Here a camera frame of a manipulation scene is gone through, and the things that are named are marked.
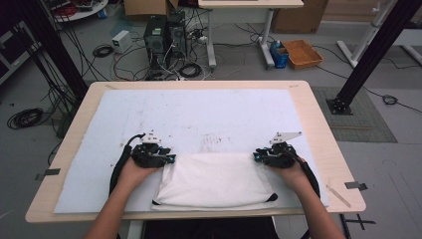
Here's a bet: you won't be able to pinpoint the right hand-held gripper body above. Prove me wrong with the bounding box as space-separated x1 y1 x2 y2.
262 131 304 169

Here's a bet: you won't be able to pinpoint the brown cardboard box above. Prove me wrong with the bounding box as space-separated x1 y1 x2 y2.
123 0 180 18
272 0 329 35

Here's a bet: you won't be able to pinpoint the small white power box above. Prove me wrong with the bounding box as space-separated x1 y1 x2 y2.
110 29 133 55

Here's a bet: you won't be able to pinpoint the white metal stand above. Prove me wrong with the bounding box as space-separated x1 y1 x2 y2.
336 0 422 69

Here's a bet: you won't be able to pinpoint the white printed tank top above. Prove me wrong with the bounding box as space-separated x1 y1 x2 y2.
151 151 280 212

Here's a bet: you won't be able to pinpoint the blue box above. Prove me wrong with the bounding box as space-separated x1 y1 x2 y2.
269 40 290 70

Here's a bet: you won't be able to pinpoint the round white table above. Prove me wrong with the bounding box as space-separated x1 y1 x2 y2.
43 0 109 24

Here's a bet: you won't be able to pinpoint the person's dark pants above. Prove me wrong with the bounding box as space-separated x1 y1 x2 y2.
142 217 281 239

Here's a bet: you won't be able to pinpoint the grey shelf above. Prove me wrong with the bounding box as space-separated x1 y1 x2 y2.
0 20 42 86

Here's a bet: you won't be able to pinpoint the white desk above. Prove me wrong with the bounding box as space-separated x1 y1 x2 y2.
197 0 305 70

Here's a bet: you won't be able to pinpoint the black tape strip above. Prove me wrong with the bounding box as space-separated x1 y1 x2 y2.
343 180 368 192
34 167 62 182

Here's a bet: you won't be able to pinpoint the white foam mat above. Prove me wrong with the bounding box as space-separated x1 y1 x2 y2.
53 88 330 215

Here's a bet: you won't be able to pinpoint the black computer tower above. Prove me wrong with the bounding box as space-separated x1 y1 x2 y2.
166 11 188 60
143 15 168 72

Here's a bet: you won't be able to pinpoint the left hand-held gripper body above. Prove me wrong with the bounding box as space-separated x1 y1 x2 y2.
130 129 171 169

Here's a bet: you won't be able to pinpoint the person's left hand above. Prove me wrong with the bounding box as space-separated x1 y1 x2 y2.
116 156 162 193

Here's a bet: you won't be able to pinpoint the grey floor mat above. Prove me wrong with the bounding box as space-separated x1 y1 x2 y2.
312 87 398 144

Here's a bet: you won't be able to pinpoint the black metal stand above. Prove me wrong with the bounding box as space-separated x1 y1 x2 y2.
14 0 90 102
325 0 422 117

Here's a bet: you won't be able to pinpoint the person's right hand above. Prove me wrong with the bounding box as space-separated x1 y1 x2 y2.
270 157 312 191

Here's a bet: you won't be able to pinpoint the coiled black cable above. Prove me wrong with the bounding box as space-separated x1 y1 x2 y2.
6 107 45 130
178 62 204 80
92 44 115 59
381 94 399 107

